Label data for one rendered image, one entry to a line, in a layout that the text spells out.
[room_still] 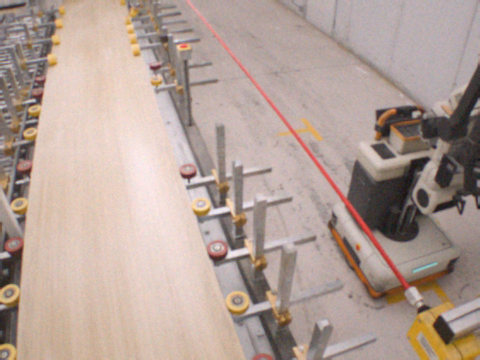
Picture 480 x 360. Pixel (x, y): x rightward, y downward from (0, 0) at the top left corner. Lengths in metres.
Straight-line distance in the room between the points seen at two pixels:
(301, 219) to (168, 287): 1.66
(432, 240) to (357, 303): 0.60
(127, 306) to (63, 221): 0.54
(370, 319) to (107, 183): 1.65
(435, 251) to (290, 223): 1.02
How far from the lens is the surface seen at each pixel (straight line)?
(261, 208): 1.41
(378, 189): 2.32
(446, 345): 0.53
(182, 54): 2.37
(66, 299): 1.54
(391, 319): 2.58
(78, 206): 1.86
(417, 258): 2.54
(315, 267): 2.69
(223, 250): 1.55
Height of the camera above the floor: 2.09
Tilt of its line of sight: 40 degrees down
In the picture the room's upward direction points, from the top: straight up
